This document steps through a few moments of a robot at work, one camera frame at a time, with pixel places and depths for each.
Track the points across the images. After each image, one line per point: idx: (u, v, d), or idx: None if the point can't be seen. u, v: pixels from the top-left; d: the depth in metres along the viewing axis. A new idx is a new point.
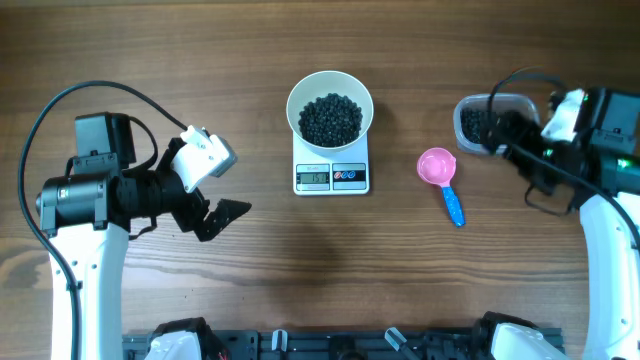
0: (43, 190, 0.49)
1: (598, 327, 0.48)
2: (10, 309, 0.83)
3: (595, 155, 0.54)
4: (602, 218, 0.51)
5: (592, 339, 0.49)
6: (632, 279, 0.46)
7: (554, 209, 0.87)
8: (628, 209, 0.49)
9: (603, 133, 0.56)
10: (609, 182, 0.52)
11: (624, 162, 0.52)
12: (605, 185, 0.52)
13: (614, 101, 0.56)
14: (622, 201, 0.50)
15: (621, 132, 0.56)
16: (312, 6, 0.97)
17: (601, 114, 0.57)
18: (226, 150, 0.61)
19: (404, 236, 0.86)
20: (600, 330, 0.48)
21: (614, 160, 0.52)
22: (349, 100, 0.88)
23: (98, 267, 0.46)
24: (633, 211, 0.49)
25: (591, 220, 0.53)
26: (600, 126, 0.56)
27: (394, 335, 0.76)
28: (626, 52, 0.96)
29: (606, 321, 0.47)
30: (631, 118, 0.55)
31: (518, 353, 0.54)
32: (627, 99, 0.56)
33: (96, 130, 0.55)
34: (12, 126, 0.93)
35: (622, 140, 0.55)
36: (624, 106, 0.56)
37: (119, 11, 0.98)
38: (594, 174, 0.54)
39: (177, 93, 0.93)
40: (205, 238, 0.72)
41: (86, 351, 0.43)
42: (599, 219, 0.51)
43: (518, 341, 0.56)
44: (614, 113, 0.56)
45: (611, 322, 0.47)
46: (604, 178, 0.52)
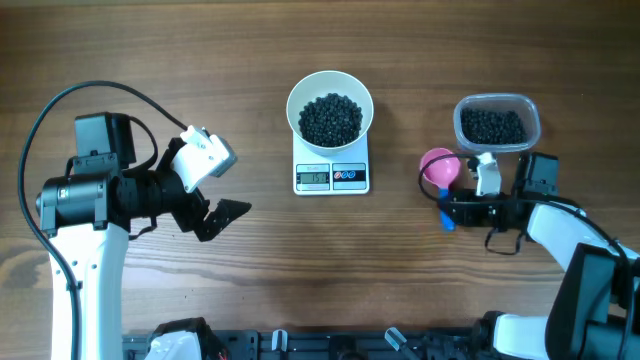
0: (43, 190, 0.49)
1: None
2: (10, 309, 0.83)
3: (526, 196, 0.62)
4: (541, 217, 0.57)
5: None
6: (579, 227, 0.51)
7: (508, 249, 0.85)
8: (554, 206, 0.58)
9: (533, 182, 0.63)
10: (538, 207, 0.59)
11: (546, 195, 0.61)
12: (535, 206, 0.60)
13: (535, 160, 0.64)
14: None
15: (546, 182, 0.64)
16: (311, 6, 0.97)
17: (531, 172, 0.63)
18: (226, 150, 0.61)
19: (404, 236, 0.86)
20: None
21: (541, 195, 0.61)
22: (349, 100, 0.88)
23: (98, 267, 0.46)
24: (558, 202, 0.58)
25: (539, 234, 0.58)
26: (529, 177, 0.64)
27: (394, 335, 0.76)
28: (626, 52, 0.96)
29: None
30: (553, 171, 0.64)
31: (521, 331, 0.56)
32: (547, 159, 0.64)
33: (96, 130, 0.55)
34: (12, 125, 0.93)
35: (548, 188, 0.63)
36: (548, 164, 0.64)
37: (119, 11, 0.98)
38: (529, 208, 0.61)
39: (177, 93, 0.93)
40: (205, 238, 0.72)
41: (86, 350, 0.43)
42: (539, 222, 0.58)
43: (520, 321, 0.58)
44: (541, 169, 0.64)
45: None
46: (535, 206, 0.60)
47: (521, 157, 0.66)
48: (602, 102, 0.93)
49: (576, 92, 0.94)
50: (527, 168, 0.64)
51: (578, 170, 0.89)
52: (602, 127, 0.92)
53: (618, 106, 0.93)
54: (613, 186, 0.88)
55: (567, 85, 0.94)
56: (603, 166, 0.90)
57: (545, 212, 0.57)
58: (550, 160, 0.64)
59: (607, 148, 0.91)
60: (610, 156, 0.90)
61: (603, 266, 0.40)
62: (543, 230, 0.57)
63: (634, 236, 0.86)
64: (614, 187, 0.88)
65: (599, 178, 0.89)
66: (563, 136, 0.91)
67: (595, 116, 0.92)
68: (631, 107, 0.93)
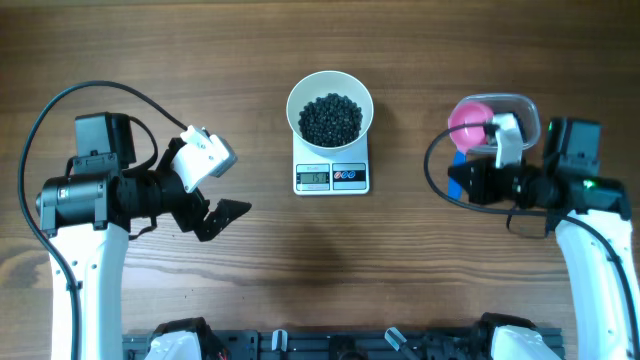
0: (43, 190, 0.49)
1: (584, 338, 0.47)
2: (10, 310, 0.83)
3: (564, 177, 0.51)
4: (575, 239, 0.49)
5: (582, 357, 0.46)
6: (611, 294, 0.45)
7: (530, 242, 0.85)
8: (593, 223, 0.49)
9: (568, 158, 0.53)
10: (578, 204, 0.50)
11: (590, 182, 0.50)
12: (575, 205, 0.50)
13: (567, 127, 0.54)
14: (589, 221, 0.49)
15: (585, 156, 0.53)
16: (311, 6, 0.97)
17: (566, 139, 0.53)
18: (227, 150, 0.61)
19: (403, 236, 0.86)
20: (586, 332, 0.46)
21: (581, 183, 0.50)
22: (349, 100, 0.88)
23: (98, 267, 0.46)
24: (600, 226, 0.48)
25: (563, 241, 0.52)
26: (564, 152, 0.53)
27: (394, 335, 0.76)
28: (626, 52, 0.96)
29: (591, 334, 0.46)
30: (593, 142, 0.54)
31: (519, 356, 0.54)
32: (585, 125, 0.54)
33: (96, 130, 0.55)
34: (12, 126, 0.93)
35: (587, 164, 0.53)
36: (587, 132, 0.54)
37: (118, 11, 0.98)
38: (565, 195, 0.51)
39: (177, 93, 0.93)
40: (205, 238, 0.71)
41: (86, 350, 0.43)
42: (569, 238, 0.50)
43: (516, 345, 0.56)
44: (578, 140, 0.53)
45: (597, 336, 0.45)
46: (574, 201, 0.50)
47: (551, 123, 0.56)
48: (602, 103, 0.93)
49: (576, 92, 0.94)
50: (559, 138, 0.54)
51: None
52: (601, 127, 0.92)
53: (618, 106, 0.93)
54: None
55: (567, 85, 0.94)
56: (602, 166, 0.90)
57: (580, 239, 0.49)
58: (588, 127, 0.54)
59: (606, 149, 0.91)
60: (611, 156, 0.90)
61: None
62: (571, 246, 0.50)
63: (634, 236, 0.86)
64: None
65: None
66: None
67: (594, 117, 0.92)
68: (630, 107, 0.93)
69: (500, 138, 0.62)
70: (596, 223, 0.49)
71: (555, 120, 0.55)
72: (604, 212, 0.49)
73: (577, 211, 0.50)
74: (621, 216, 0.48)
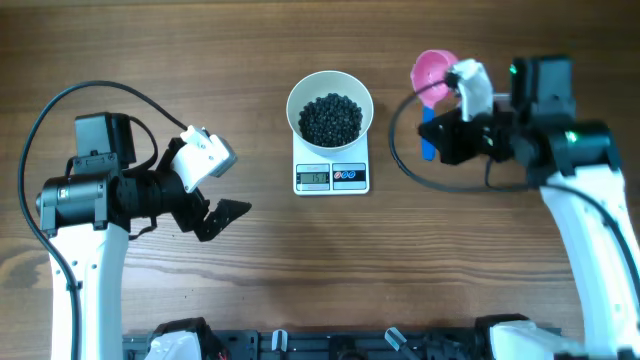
0: (43, 190, 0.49)
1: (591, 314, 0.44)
2: (10, 309, 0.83)
3: (541, 131, 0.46)
4: (570, 210, 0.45)
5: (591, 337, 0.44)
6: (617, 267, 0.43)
7: (530, 241, 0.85)
8: (585, 187, 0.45)
9: (541, 103, 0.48)
10: (565, 162, 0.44)
11: (574, 135, 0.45)
12: (560, 166, 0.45)
13: (539, 67, 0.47)
14: (582, 185, 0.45)
15: (557, 98, 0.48)
16: (312, 6, 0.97)
17: (534, 84, 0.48)
18: (226, 150, 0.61)
19: (403, 235, 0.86)
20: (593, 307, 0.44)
21: (564, 137, 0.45)
22: (349, 100, 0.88)
23: (98, 267, 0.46)
24: (593, 189, 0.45)
25: (552, 205, 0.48)
26: (536, 97, 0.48)
27: (394, 335, 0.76)
28: (627, 52, 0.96)
29: (598, 314, 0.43)
30: (565, 81, 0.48)
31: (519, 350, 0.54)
32: (555, 62, 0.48)
33: (96, 130, 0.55)
34: (12, 125, 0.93)
35: (563, 107, 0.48)
36: (558, 72, 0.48)
37: (118, 11, 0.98)
38: (547, 154, 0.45)
39: (177, 93, 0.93)
40: (205, 238, 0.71)
41: (86, 351, 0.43)
42: (561, 206, 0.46)
43: (512, 335, 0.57)
44: (549, 82, 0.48)
45: (604, 317, 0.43)
46: (558, 160, 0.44)
47: (513, 65, 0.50)
48: (602, 102, 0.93)
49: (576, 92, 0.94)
50: (527, 82, 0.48)
51: None
52: None
53: (618, 106, 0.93)
54: None
55: None
56: None
57: (574, 207, 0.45)
58: (559, 64, 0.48)
59: None
60: None
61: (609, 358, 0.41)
62: (564, 213, 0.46)
63: None
64: None
65: None
66: None
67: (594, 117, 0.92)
68: (631, 107, 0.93)
69: (462, 87, 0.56)
70: (589, 186, 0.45)
71: (519, 57, 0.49)
72: (594, 168, 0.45)
73: (563, 174, 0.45)
74: (609, 169, 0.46)
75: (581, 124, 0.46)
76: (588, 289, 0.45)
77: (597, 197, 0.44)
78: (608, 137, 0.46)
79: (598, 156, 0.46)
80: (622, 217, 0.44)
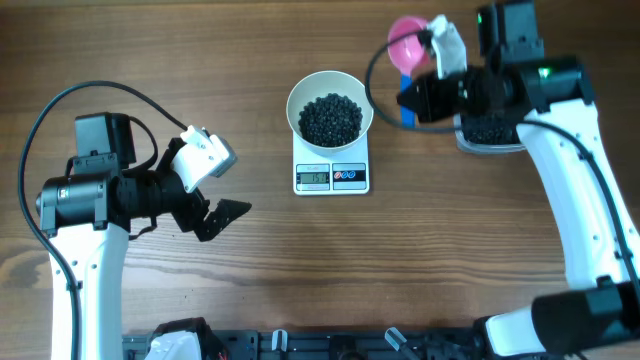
0: (42, 190, 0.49)
1: (570, 243, 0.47)
2: (10, 309, 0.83)
3: (514, 69, 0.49)
4: (544, 143, 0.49)
5: (572, 266, 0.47)
6: (590, 195, 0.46)
7: (529, 240, 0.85)
8: (559, 122, 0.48)
9: (510, 46, 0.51)
10: (538, 98, 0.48)
11: (546, 71, 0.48)
12: (534, 102, 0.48)
13: (503, 13, 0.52)
14: (555, 120, 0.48)
15: (525, 40, 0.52)
16: (311, 6, 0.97)
17: (502, 28, 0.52)
18: (226, 150, 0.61)
19: (403, 235, 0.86)
20: (570, 237, 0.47)
21: (536, 73, 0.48)
22: (349, 100, 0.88)
23: (98, 267, 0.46)
24: (567, 122, 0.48)
25: (531, 146, 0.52)
26: (504, 40, 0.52)
27: (394, 335, 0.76)
28: (627, 51, 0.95)
29: (577, 242, 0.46)
30: (532, 22, 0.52)
31: (512, 330, 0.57)
32: (520, 7, 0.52)
33: (96, 130, 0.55)
34: (12, 125, 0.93)
35: (531, 47, 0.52)
36: (523, 15, 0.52)
37: (118, 11, 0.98)
38: (521, 91, 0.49)
39: (177, 93, 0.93)
40: (205, 238, 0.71)
41: (86, 351, 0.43)
42: (536, 140, 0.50)
43: (504, 322, 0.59)
44: (515, 25, 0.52)
45: (583, 244, 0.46)
46: (531, 95, 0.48)
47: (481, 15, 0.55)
48: (602, 102, 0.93)
49: None
50: (496, 27, 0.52)
51: None
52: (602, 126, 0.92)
53: (618, 105, 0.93)
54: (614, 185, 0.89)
55: None
56: None
57: (548, 142, 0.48)
58: (524, 8, 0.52)
59: (607, 148, 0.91)
60: (611, 155, 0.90)
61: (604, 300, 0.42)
62: (539, 148, 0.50)
63: None
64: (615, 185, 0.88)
65: None
66: None
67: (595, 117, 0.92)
68: (632, 106, 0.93)
69: (436, 45, 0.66)
70: (563, 120, 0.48)
71: (486, 7, 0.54)
72: (568, 103, 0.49)
73: (537, 110, 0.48)
74: (583, 101, 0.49)
75: (553, 58, 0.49)
76: (564, 219, 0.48)
77: (571, 131, 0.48)
78: (580, 70, 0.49)
79: (573, 89, 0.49)
80: (597, 149, 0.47)
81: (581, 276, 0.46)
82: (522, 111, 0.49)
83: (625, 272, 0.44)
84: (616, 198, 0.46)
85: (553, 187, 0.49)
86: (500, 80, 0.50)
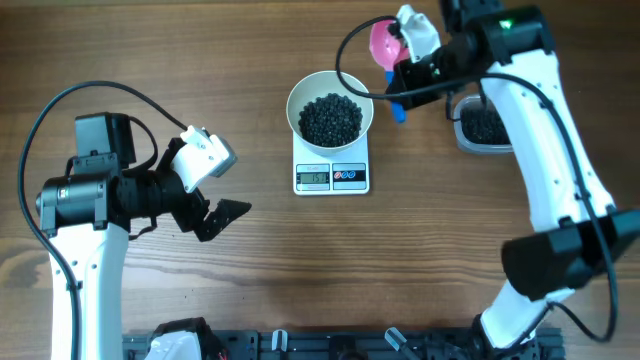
0: (42, 190, 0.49)
1: (534, 192, 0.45)
2: (10, 309, 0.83)
3: (477, 23, 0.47)
4: (506, 93, 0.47)
5: (536, 214, 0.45)
6: (550, 140, 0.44)
7: None
8: (520, 72, 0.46)
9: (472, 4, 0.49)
10: (502, 51, 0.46)
11: (508, 23, 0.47)
12: (499, 55, 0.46)
13: None
14: (516, 68, 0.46)
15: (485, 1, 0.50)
16: (311, 6, 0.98)
17: None
18: (226, 149, 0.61)
19: (403, 236, 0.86)
20: (534, 185, 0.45)
21: (498, 26, 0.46)
22: (349, 100, 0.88)
23: (98, 267, 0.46)
24: (528, 72, 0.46)
25: (494, 98, 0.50)
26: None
27: (394, 335, 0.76)
28: (626, 51, 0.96)
29: (539, 188, 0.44)
30: None
31: (504, 315, 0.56)
32: None
33: (96, 129, 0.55)
34: (12, 125, 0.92)
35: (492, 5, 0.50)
36: None
37: (118, 11, 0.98)
38: (484, 44, 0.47)
39: (177, 93, 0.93)
40: (205, 238, 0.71)
41: (86, 351, 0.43)
42: (497, 93, 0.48)
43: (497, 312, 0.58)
44: None
45: (545, 189, 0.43)
46: (495, 47, 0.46)
47: None
48: (602, 102, 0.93)
49: (576, 91, 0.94)
50: None
51: None
52: (601, 126, 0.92)
53: (618, 105, 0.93)
54: (614, 185, 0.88)
55: (567, 84, 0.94)
56: (601, 167, 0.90)
57: (509, 92, 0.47)
58: None
59: (607, 148, 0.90)
60: (611, 155, 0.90)
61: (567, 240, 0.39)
62: (501, 100, 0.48)
63: None
64: (615, 185, 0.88)
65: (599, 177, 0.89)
66: None
67: (594, 116, 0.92)
68: (631, 107, 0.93)
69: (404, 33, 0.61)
70: (524, 69, 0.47)
71: None
72: (528, 54, 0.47)
73: (500, 62, 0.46)
74: (543, 52, 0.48)
75: (513, 10, 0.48)
76: (527, 168, 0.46)
77: (532, 79, 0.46)
78: (541, 22, 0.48)
79: (534, 42, 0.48)
80: (558, 97, 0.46)
81: (543, 221, 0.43)
82: (486, 65, 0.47)
83: (585, 212, 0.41)
84: (575, 142, 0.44)
85: (515, 138, 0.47)
86: (463, 35, 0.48)
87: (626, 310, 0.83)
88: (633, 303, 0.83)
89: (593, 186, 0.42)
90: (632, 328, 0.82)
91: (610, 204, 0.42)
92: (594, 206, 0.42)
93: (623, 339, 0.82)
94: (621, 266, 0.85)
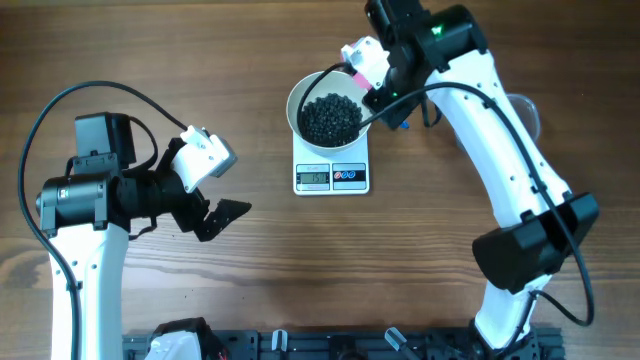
0: (43, 190, 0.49)
1: (495, 190, 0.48)
2: (9, 309, 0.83)
3: (408, 33, 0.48)
4: (452, 101, 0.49)
5: (500, 209, 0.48)
6: (500, 141, 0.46)
7: None
8: (460, 76, 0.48)
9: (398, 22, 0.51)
10: (435, 58, 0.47)
11: (439, 29, 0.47)
12: (434, 63, 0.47)
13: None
14: (457, 77, 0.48)
15: (413, 14, 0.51)
16: (311, 6, 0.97)
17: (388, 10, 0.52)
18: (226, 150, 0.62)
19: (403, 236, 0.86)
20: (493, 183, 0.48)
21: (429, 33, 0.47)
22: (349, 100, 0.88)
23: (98, 267, 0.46)
24: (467, 76, 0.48)
25: (442, 104, 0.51)
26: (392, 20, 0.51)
27: (393, 335, 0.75)
28: (626, 52, 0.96)
29: (499, 188, 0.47)
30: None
31: (494, 313, 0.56)
32: None
33: (96, 130, 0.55)
34: (12, 125, 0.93)
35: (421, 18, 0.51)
36: None
37: (118, 11, 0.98)
38: (418, 52, 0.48)
39: (177, 93, 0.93)
40: (205, 238, 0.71)
41: (86, 350, 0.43)
42: (444, 100, 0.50)
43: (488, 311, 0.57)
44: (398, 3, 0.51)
45: (504, 188, 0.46)
46: (429, 55, 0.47)
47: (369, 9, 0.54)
48: (602, 102, 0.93)
49: (576, 92, 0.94)
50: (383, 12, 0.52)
51: (579, 170, 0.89)
52: (601, 127, 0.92)
53: (618, 105, 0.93)
54: (614, 185, 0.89)
55: (567, 85, 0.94)
56: (601, 167, 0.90)
57: (455, 101, 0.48)
58: None
59: (607, 148, 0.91)
60: (611, 155, 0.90)
61: (531, 231, 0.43)
62: (450, 107, 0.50)
63: (635, 236, 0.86)
64: (615, 185, 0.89)
65: (599, 178, 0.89)
66: (563, 136, 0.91)
67: (593, 117, 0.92)
68: (630, 107, 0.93)
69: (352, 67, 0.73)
70: (462, 73, 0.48)
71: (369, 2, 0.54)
72: (464, 56, 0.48)
73: (437, 69, 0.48)
74: (478, 51, 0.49)
75: (442, 14, 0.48)
76: (485, 167, 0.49)
77: (471, 81, 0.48)
78: (472, 21, 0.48)
79: (468, 43, 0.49)
80: (499, 95, 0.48)
81: (508, 217, 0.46)
82: (425, 73, 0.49)
83: (544, 203, 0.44)
84: (523, 137, 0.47)
85: (468, 140, 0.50)
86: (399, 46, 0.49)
87: (626, 310, 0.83)
88: (633, 303, 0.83)
89: (547, 176, 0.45)
90: (632, 328, 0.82)
91: (566, 190, 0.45)
92: (552, 196, 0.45)
93: (623, 339, 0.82)
94: (621, 267, 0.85)
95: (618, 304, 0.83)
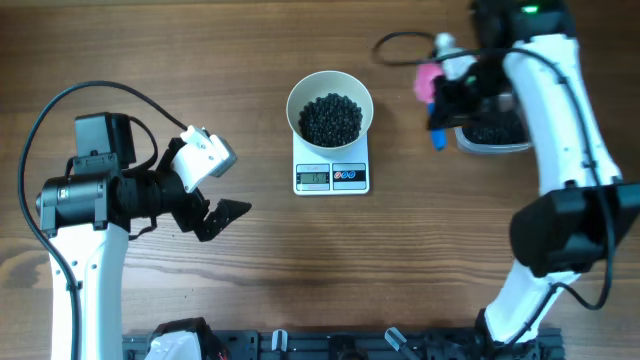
0: (43, 190, 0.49)
1: (546, 160, 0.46)
2: (10, 309, 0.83)
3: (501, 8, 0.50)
4: (525, 68, 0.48)
5: (546, 179, 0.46)
6: (562, 111, 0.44)
7: None
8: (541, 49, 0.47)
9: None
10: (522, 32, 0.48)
11: (533, 8, 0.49)
12: (520, 35, 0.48)
13: None
14: (539, 48, 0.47)
15: None
16: (311, 7, 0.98)
17: None
18: (226, 150, 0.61)
19: (403, 236, 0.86)
20: (543, 153, 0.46)
21: (521, 9, 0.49)
22: (349, 100, 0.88)
23: (98, 267, 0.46)
24: (550, 51, 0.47)
25: (512, 72, 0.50)
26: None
27: (393, 335, 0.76)
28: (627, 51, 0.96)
29: (549, 155, 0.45)
30: None
31: (509, 303, 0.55)
32: None
33: (96, 130, 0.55)
34: (12, 125, 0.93)
35: None
36: None
37: (118, 12, 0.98)
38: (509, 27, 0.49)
39: (177, 93, 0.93)
40: (205, 238, 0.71)
41: (86, 350, 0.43)
42: (516, 69, 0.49)
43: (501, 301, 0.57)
44: None
45: (554, 155, 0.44)
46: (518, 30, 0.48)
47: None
48: (603, 102, 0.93)
49: None
50: None
51: None
52: (602, 126, 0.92)
53: (619, 104, 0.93)
54: None
55: None
56: None
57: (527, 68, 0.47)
58: None
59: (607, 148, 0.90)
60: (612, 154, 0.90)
61: (572, 202, 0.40)
62: (518, 77, 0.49)
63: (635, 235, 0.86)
64: None
65: None
66: None
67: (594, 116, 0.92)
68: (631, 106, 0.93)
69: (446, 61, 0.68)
70: (545, 47, 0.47)
71: None
72: (551, 35, 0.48)
73: (522, 40, 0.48)
74: (564, 35, 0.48)
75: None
76: (540, 137, 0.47)
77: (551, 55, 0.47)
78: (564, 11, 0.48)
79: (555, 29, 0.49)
80: (575, 75, 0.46)
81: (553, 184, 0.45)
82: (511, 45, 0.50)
83: (590, 180, 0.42)
84: (588, 115, 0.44)
85: (529, 110, 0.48)
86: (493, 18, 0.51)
87: (626, 310, 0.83)
88: (633, 303, 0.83)
89: (603, 157, 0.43)
90: (632, 328, 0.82)
91: (617, 174, 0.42)
92: (601, 175, 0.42)
93: (623, 339, 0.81)
94: (621, 266, 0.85)
95: (618, 304, 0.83)
